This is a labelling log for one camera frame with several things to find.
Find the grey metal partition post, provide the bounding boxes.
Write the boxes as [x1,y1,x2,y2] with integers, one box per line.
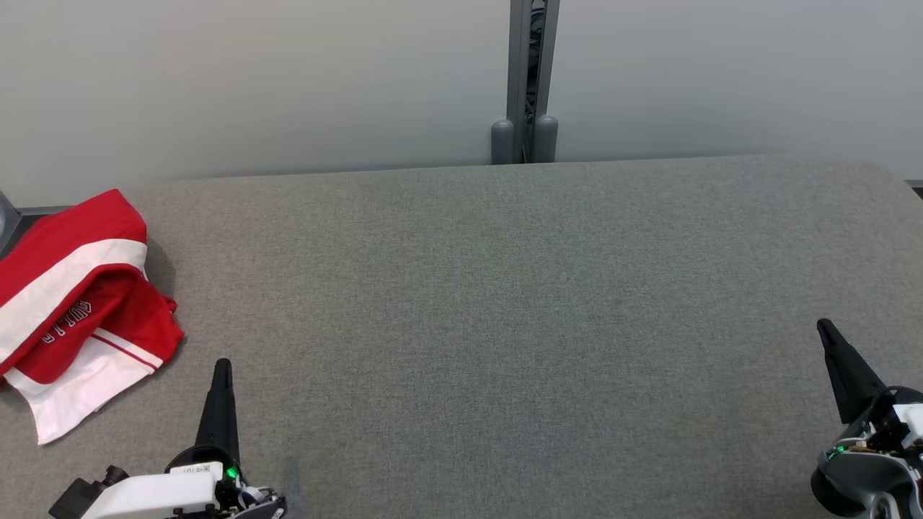
[507,0,562,165]

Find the grey left frame leg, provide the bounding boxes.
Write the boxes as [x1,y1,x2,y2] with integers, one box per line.
[0,190,22,253]

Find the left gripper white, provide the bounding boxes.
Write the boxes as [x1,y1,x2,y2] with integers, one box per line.
[81,358,288,519]

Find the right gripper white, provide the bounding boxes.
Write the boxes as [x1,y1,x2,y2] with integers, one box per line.
[816,319,923,463]

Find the red white jersey top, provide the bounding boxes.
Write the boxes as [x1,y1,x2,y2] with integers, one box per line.
[0,274,185,445]

